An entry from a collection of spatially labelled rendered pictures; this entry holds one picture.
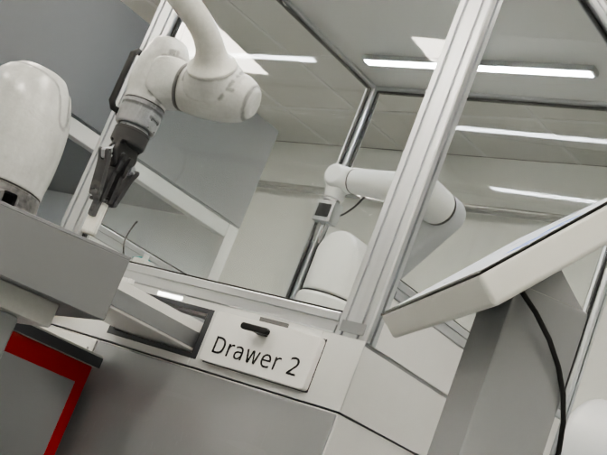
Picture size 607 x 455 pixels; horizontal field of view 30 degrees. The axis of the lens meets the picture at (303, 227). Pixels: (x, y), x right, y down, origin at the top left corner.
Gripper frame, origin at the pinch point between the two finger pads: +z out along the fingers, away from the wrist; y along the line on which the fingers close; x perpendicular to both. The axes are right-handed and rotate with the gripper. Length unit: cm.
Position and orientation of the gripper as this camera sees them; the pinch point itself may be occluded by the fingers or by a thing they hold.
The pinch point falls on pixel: (94, 218)
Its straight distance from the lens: 234.4
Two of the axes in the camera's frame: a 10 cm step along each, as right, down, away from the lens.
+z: -3.6, 9.1, -2.3
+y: 3.8, 3.7, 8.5
